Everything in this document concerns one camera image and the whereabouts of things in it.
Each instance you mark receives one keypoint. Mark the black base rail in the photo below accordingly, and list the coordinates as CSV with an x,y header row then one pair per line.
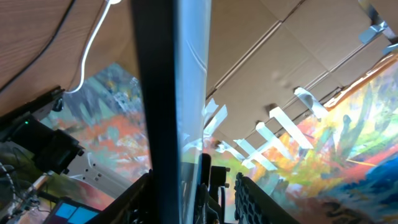
x,y
38,108

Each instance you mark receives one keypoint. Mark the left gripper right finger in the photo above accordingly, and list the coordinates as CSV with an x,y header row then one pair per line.
x,y
254,206

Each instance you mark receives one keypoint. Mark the laptop screen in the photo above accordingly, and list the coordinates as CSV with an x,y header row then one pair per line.
x,y
68,211

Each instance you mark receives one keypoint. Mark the Samsung Galaxy smartphone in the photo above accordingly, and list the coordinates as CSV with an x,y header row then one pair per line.
x,y
172,45

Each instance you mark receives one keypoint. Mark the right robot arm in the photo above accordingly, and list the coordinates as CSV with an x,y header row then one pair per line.
x,y
57,151

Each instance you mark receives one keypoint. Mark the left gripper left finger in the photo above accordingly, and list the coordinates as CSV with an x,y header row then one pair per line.
x,y
134,206

